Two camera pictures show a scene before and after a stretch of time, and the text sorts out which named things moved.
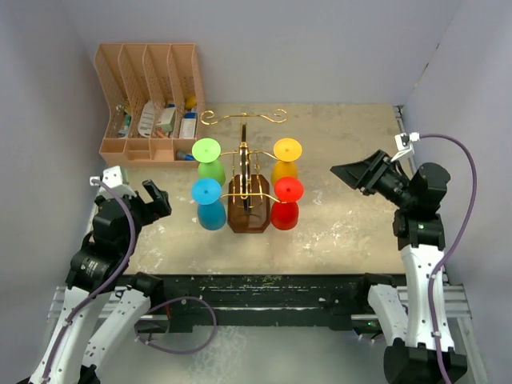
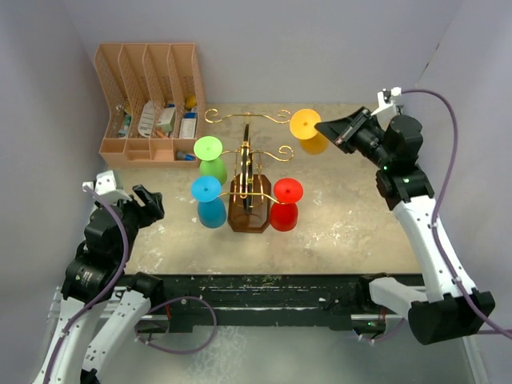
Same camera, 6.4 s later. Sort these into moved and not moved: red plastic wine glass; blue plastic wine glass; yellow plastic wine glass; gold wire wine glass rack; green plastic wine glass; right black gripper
Moved: yellow plastic wine glass; right black gripper
Not moved: blue plastic wine glass; red plastic wine glass; green plastic wine glass; gold wire wine glass rack
